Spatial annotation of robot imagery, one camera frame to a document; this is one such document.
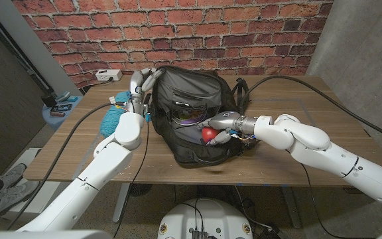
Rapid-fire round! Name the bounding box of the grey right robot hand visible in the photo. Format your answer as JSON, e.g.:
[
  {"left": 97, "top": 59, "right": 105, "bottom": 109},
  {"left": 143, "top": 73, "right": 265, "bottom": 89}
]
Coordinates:
[{"left": 197, "top": 111, "right": 245, "bottom": 147}]

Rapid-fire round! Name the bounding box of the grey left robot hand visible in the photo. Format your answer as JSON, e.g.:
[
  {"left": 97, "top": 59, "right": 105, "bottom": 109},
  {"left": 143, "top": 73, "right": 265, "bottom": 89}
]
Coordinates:
[{"left": 126, "top": 67, "right": 167, "bottom": 116}]

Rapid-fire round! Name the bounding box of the red ball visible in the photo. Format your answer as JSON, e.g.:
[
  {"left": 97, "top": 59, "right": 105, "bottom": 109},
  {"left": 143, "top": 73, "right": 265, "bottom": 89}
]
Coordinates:
[{"left": 201, "top": 127, "right": 221, "bottom": 144}]

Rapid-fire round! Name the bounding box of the black backpack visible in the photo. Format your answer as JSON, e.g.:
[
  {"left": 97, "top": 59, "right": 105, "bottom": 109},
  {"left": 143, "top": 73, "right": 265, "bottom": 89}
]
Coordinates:
[{"left": 147, "top": 65, "right": 261, "bottom": 169}]

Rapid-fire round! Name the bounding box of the teal yarn skein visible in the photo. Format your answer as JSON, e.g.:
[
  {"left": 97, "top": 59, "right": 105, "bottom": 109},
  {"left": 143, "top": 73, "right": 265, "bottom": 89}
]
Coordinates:
[{"left": 99, "top": 91, "right": 132, "bottom": 139}]

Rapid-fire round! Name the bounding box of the white power strip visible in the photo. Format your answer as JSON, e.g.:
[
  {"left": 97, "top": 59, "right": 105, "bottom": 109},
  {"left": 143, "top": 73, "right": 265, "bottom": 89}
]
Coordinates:
[{"left": 95, "top": 68, "right": 123, "bottom": 82}]

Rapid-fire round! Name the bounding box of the purple yellow labelled item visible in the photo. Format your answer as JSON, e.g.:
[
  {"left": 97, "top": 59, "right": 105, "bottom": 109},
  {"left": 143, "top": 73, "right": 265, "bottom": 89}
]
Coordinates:
[{"left": 172, "top": 108, "right": 208, "bottom": 126}]

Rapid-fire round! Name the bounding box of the red brick printed backdrop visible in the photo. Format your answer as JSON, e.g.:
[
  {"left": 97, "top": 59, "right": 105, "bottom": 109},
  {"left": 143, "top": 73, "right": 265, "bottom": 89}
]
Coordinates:
[{"left": 11, "top": 0, "right": 334, "bottom": 89}]

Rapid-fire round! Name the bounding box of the grey teal case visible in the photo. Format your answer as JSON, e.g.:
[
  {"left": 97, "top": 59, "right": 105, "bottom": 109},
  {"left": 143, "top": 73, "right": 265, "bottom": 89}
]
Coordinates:
[{"left": 55, "top": 90, "right": 71, "bottom": 102}]

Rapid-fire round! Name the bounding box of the blue round side table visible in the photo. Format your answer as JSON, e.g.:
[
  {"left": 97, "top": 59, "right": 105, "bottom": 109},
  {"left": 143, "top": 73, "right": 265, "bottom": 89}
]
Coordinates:
[{"left": 41, "top": 95, "right": 83, "bottom": 132}]

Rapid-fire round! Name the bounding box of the black cup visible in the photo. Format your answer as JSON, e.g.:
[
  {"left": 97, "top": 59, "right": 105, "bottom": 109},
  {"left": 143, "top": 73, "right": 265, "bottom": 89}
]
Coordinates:
[{"left": 40, "top": 92, "right": 58, "bottom": 108}]

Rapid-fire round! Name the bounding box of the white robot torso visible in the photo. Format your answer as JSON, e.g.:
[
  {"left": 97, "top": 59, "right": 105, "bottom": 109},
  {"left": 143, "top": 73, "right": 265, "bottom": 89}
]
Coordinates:
[{"left": 157, "top": 198, "right": 254, "bottom": 239}]

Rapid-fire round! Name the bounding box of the black round fan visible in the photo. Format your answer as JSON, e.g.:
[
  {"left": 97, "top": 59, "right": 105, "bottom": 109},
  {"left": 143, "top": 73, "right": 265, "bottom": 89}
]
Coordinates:
[{"left": 127, "top": 183, "right": 153, "bottom": 197}]

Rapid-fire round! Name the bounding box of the grey table leg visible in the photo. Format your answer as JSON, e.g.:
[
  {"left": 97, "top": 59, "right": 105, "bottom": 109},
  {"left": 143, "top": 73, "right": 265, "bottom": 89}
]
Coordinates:
[
  {"left": 112, "top": 183, "right": 131, "bottom": 223},
  {"left": 280, "top": 185, "right": 303, "bottom": 229}
]

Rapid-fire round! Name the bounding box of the black power adapter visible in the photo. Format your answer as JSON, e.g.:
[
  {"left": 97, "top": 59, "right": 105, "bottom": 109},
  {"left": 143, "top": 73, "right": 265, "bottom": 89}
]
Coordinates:
[{"left": 259, "top": 222, "right": 290, "bottom": 239}]

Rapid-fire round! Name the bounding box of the grey sneaker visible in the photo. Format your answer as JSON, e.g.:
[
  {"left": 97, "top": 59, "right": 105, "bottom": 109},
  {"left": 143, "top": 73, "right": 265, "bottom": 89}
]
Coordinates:
[
  {"left": 0, "top": 163, "right": 28, "bottom": 191},
  {"left": 0, "top": 181, "right": 42, "bottom": 219}
]

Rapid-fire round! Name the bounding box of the black power strip cable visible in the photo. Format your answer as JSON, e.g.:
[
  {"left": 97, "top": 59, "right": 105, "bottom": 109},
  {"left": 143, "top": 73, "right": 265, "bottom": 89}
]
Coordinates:
[{"left": 80, "top": 78, "right": 114, "bottom": 96}]

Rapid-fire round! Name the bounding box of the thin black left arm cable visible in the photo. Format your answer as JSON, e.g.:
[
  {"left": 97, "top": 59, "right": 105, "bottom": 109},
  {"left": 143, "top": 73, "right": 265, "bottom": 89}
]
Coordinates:
[{"left": 113, "top": 114, "right": 151, "bottom": 238}]

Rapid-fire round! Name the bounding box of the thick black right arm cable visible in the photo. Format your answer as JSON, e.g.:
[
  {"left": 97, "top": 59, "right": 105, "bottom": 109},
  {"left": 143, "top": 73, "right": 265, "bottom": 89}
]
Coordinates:
[{"left": 242, "top": 75, "right": 382, "bottom": 145}]

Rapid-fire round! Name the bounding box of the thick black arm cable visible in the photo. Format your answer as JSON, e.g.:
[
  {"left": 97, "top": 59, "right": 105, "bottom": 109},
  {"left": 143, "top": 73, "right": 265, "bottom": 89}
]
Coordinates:
[
  {"left": 7, "top": 102, "right": 127, "bottom": 230},
  {"left": 242, "top": 75, "right": 382, "bottom": 145}
]

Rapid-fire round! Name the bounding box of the white floor cable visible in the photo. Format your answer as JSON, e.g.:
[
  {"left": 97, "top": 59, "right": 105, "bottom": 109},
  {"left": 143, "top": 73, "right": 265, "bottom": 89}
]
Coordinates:
[{"left": 233, "top": 185, "right": 274, "bottom": 232}]

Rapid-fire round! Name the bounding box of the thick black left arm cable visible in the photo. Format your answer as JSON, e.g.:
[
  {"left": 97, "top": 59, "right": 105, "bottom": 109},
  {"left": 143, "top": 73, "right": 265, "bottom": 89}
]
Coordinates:
[{"left": 7, "top": 102, "right": 127, "bottom": 230}]

